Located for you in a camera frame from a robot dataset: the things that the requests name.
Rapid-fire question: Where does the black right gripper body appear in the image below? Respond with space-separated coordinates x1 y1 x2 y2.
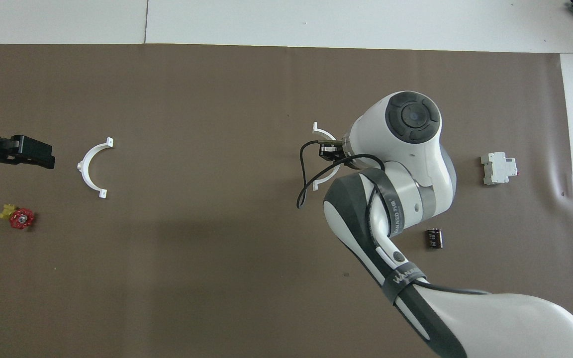
319 147 351 163

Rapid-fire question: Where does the white circuit breaker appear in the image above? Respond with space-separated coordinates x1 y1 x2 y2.
481 152 519 186

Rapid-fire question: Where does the white half-ring pipe clamp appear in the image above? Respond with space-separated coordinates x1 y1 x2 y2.
312 121 343 192
77 137 114 199

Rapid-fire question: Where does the brown paper mat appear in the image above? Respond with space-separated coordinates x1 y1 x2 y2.
0 44 573 358

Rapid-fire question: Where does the red handwheel brass valve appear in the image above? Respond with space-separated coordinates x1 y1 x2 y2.
0 203 35 230

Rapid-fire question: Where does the black cylindrical capacitor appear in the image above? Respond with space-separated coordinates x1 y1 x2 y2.
424 228 444 249

